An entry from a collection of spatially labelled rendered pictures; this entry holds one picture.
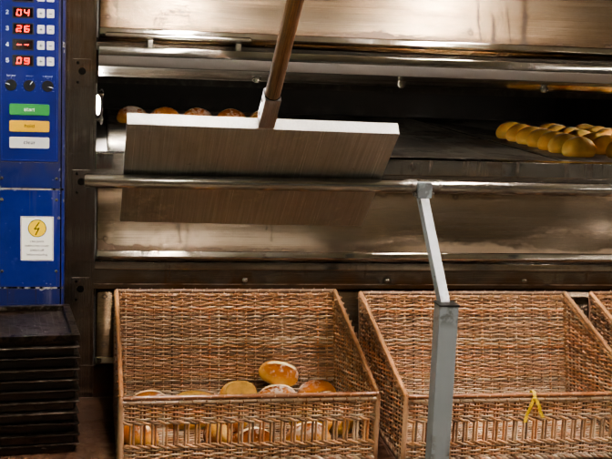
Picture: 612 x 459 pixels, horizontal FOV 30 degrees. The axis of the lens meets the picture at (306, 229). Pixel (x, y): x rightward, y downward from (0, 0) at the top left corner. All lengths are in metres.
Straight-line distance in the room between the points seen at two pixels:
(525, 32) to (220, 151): 0.93
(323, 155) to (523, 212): 0.77
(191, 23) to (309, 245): 0.61
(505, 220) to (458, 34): 0.49
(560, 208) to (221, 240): 0.88
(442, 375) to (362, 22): 0.92
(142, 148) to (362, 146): 0.45
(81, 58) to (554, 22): 1.16
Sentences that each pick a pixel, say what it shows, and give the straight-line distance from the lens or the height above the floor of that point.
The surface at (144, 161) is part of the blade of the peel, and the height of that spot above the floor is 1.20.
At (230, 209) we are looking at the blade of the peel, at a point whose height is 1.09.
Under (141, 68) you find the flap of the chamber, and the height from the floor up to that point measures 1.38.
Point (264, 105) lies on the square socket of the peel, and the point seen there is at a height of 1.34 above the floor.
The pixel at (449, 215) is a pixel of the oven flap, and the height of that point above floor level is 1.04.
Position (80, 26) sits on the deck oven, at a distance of 2.74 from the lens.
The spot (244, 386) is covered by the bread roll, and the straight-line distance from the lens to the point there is 2.75.
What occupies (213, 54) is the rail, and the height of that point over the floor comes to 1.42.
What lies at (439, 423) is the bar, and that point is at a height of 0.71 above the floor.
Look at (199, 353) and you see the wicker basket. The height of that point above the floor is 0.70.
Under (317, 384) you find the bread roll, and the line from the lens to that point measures 2.77.
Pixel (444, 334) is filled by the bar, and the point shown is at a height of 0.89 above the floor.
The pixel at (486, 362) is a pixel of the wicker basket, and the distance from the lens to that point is 2.93.
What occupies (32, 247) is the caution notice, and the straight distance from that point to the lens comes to 2.75.
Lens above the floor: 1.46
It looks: 9 degrees down
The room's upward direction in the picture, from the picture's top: 2 degrees clockwise
